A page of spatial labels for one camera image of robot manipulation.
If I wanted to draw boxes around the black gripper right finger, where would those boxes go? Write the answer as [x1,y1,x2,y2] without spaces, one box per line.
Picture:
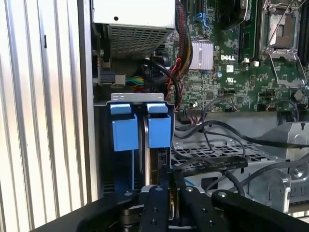
[168,169,309,232]

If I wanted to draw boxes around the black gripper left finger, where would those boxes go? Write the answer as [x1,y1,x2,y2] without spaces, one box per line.
[28,186,174,232]

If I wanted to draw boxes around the hard disk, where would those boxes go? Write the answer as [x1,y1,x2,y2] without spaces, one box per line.
[142,102,174,194]

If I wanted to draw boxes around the blue disk carrier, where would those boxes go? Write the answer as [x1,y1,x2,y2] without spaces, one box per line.
[109,103,140,153]

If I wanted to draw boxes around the disk bay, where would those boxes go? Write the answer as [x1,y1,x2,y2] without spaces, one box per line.
[93,93,176,194]

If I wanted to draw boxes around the black RAM slot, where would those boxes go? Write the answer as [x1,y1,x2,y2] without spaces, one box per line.
[238,0,257,64]

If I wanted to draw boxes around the perforated metal drive cage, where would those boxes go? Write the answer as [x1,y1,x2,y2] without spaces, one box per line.
[170,116,309,211]

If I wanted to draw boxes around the green motherboard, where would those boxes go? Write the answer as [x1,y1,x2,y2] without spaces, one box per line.
[166,0,309,114]

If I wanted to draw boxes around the dark grey PC case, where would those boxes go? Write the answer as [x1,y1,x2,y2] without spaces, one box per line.
[77,0,309,232]

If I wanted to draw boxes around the silver chipset heatsink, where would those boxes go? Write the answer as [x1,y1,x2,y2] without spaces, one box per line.
[192,41,214,71]

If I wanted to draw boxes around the metal socket cover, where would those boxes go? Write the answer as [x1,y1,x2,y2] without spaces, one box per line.
[267,47,307,87]

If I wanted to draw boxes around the blue board connector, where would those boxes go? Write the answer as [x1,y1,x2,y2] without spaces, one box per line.
[197,12,210,31]

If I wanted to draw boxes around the silver power supply unit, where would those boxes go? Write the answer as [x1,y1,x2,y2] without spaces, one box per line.
[91,0,176,60]

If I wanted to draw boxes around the CPU socket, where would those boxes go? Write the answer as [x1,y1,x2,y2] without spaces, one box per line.
[259,0,302,49]

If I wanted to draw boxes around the long black wire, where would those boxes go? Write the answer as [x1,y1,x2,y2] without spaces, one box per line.
[175,120,309,150]

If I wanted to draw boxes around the white connector coloured wires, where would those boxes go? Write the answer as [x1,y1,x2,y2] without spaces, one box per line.
[112,74,145,87]

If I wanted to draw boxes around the braided power cable bundle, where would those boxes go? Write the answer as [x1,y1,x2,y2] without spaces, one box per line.
[175,0,195,111]

